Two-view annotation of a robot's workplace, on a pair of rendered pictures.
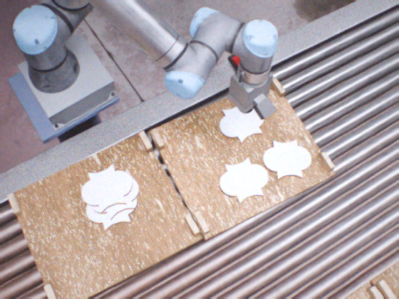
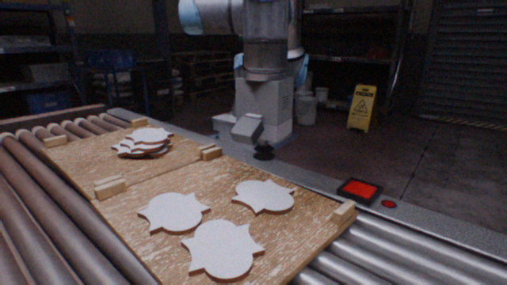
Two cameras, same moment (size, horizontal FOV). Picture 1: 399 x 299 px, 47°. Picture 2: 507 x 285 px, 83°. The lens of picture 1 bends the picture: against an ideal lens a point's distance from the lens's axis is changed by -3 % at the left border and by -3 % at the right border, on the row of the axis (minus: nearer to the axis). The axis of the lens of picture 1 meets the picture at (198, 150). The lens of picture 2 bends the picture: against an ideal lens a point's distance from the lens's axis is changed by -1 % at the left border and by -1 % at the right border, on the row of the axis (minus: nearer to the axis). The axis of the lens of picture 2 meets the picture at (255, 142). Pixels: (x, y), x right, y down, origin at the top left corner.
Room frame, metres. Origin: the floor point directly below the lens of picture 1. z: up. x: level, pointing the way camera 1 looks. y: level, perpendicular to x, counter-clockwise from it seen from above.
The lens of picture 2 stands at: (0.49, -0.61, 1.26)
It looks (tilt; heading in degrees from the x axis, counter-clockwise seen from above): 21 degrees down; 74
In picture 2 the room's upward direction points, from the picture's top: straight up
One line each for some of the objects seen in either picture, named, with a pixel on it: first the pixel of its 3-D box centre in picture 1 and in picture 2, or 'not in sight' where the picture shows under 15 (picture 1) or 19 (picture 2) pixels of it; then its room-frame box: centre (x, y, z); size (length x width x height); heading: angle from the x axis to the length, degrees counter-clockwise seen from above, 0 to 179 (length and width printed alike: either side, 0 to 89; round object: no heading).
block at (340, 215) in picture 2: (278, 87); (344, 211); (0.77, -0.22, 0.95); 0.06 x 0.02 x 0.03; 30
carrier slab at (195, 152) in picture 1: (241, 153); (219, 209); (0.55, -0.12, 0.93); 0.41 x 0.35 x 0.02; 120
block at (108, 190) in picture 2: (201, 222); (110, 189); (0.34, -0.02, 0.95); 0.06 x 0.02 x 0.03; 30
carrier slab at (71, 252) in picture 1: (102, 217); (129, 152); (0.34, 0.24, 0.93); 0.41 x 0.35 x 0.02; 122
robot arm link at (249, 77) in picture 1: (253, 67); (264, 58); (0.64, -0.12, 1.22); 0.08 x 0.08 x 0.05
